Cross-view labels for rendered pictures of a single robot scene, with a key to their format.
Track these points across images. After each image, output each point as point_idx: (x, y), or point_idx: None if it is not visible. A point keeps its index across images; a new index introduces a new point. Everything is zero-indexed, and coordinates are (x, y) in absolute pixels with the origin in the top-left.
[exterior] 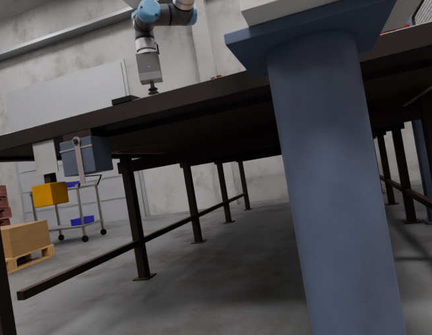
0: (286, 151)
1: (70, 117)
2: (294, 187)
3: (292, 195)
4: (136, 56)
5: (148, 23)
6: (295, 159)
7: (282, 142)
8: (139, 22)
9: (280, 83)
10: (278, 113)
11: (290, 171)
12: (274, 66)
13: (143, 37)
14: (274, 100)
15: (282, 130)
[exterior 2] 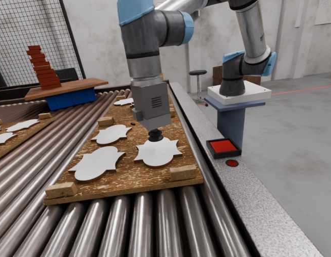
0: (241, 133)
1: (287, 212)
2: (241, 142)
3: (240, 144)
4: (166, 86)
5: (176, 45)
6: (243, 133)
7: (241, 131)
8: (178, 37)
9: (244, 113)
10: (242, 123)
11: (241, 137)
12: (244, 109)
13: (158, 55)
14: (241, 119)
15: (242, 127)
